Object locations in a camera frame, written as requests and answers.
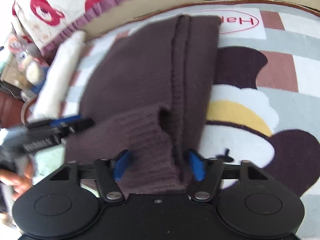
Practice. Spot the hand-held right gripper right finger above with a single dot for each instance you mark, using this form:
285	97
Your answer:
197	166

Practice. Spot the light green quilted cloth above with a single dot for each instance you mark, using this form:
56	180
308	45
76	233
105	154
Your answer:
50	162

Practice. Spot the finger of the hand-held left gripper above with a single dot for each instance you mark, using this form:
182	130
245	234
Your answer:
66	120
82	126

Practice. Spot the dark brown knit sweater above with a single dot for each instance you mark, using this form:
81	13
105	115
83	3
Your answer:
140	80

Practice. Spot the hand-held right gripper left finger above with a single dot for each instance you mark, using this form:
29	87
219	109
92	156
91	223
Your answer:
122	166

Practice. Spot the person's left hand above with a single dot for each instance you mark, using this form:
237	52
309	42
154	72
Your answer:
17	183

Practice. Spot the red-brown wooden drawer cabinet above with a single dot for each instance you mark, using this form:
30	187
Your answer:
10	110

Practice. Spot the grey rabbit plush toy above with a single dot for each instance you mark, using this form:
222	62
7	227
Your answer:
32	70

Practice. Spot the checked cartoon blanket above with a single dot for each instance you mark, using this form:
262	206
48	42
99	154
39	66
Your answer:
282	45

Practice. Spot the white folded cloth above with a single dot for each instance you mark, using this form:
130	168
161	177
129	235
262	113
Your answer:
60	75

